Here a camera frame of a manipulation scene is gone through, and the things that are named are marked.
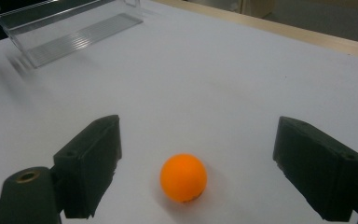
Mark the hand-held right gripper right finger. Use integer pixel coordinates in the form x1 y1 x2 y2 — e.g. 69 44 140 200
272 116 358 222

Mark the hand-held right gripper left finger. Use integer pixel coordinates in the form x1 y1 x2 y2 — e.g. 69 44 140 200
53 115 123 219

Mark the wooden table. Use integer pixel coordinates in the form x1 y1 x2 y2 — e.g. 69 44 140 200
150 0 358 62

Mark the orange ball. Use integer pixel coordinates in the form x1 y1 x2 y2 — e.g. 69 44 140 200
159 153 208 203

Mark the clear plastic tray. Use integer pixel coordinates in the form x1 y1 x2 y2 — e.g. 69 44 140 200
0 0 144 69

